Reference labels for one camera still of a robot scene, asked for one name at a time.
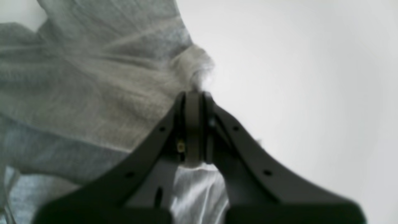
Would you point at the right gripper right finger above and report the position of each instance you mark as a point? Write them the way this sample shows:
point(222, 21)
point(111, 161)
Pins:
point(260, 189)

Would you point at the grey T-shirt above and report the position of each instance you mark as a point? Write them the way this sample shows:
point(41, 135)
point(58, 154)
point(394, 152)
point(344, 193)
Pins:
point(83, 91)

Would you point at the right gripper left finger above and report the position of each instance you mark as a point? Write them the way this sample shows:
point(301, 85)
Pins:
point(137, 190)

